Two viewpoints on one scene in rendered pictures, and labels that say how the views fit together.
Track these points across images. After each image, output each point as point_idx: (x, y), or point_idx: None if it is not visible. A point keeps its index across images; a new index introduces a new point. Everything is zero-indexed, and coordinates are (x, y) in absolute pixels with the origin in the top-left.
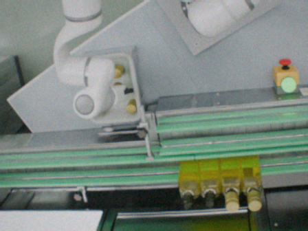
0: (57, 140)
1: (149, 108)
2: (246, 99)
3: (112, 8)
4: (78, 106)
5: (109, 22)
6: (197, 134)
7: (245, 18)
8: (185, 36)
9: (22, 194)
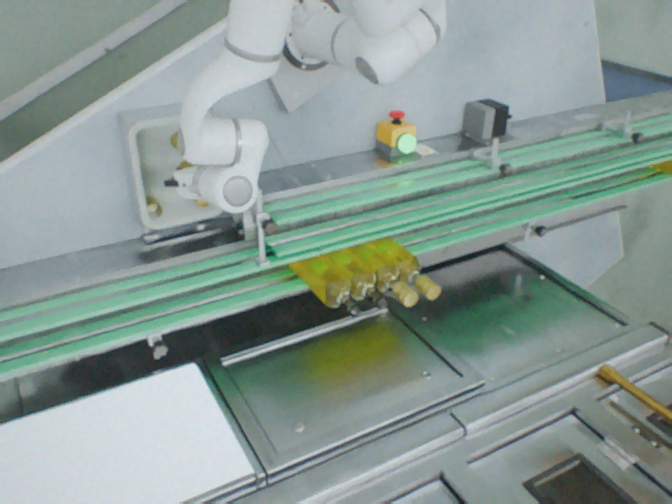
0: (77, 270)
1: None
2: (359, 167)
3: (26, 32)
4: (229, 194)
5: (22, 58)
6: (306, 222)
7: None
8: (281, 84)
9: None
